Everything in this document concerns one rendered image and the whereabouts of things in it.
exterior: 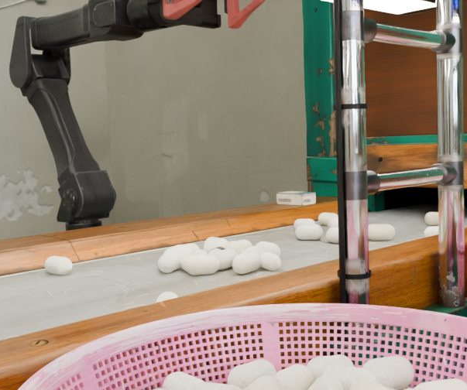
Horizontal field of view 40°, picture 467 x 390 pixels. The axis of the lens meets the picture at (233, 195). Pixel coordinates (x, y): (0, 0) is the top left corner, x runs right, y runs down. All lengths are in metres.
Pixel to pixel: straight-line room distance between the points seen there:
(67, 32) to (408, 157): 0.60
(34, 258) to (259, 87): 1.76
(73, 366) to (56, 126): 0.84
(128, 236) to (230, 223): 0.17
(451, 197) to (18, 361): 0.41
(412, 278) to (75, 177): 0.65
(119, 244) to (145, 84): 2.14
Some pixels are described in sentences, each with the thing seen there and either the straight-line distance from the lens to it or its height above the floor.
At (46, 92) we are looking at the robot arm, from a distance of 1.18.
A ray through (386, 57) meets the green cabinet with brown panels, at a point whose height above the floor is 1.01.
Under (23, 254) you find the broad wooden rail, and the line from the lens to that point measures 0.76.
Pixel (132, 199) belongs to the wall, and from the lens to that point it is 3.02.
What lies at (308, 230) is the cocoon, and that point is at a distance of 0.85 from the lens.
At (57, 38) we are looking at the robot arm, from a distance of 1.15.
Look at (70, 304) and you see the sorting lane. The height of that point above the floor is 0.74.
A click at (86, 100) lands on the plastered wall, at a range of 3.08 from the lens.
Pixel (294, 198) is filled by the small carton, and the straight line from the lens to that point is 1.08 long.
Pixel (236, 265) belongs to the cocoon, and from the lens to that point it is 0.65.
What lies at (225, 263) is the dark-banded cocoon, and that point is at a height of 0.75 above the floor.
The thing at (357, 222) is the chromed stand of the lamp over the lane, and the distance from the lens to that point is 0.50.
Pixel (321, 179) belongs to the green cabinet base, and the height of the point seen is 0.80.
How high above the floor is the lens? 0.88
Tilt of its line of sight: 5 degrees down
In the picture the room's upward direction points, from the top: 2 degrees counter-clockwise
